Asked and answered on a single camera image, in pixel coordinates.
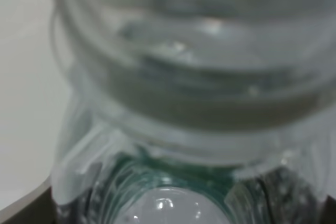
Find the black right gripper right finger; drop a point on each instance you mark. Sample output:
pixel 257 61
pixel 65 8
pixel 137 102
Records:
pixel 330 211

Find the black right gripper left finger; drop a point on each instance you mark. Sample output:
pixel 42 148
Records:
pixel 36 207

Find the clear bottle with green label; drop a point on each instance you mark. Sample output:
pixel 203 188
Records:
pixel 195 111

